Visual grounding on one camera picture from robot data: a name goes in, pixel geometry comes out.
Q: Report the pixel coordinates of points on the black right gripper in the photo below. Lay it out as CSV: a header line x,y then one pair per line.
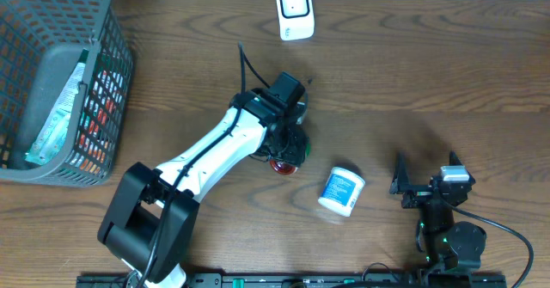
x,y
418,193

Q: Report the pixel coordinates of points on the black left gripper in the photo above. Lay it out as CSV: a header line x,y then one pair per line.
x,y
299,151

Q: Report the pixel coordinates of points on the green lid white jar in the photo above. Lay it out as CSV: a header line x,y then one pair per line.
x,y
291,160

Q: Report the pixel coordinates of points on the white blue label tub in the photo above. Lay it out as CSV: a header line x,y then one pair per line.
x,y
341,191

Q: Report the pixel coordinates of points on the teal white wipes packet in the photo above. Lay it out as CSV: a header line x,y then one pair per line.
x,y
50,140

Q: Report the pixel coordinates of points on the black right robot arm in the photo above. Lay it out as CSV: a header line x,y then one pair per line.
x,y
452,247

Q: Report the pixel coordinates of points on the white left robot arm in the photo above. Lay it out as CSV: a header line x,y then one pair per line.
x,y
150,220

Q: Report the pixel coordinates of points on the white barcode scanner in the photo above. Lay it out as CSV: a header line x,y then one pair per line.
x,y
296,19

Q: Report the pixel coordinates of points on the grey plastic mesh basket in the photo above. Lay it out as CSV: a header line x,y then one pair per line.
x,y
41,41

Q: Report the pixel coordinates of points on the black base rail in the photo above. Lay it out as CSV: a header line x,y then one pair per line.
x,y
217,280

